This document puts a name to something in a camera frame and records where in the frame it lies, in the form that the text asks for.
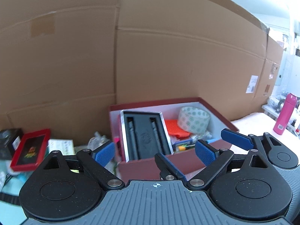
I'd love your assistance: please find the clear bag green item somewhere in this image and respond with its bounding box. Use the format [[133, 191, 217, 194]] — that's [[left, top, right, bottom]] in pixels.
[[87, 132, 109, 150]]

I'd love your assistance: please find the red shallow box lid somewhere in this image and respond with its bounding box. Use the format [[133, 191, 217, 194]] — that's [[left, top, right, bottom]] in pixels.
[[10, 128, 51, 172]]

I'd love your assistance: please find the large cardboard backdrop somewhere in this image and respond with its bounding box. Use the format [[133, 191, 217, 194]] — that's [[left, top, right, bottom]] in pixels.
[[1, 0, 283, 144]]

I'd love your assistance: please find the patterned clear tape roll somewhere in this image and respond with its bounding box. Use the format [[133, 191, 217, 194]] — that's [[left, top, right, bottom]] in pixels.
[[177, 106, 211, 135]]

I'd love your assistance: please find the orange silicone mat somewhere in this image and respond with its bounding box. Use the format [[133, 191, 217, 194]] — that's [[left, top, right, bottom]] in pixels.
[[165, 119, 191, 139]]

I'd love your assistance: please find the silver tray black foam insert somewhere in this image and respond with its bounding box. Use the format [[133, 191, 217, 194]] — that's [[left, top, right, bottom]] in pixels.
[[119, 110, 173, 162]]

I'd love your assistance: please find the pink thermos bottle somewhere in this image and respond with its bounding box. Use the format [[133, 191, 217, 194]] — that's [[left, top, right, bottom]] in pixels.
[[273, 93, 298, 135]]

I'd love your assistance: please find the dark red storage box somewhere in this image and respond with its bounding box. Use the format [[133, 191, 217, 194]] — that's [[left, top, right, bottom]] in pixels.
[[109, 97, 239, 182]]

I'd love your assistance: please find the black product box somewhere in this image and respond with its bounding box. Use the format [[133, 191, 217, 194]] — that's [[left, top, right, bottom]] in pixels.
[[0, 128, 23, 160]]

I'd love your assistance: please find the pink towel mat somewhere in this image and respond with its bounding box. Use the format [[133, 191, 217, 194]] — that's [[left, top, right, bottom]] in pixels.
[[231, 112, 299, 146]]

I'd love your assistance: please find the yellow green medicine box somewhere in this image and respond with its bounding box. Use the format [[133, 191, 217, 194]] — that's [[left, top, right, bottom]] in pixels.
[[48, 139, 75, 155]]

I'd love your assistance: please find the teal cloth black stripe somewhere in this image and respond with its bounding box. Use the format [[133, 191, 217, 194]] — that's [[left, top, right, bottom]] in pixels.
[[1, 160, 33, 206]]

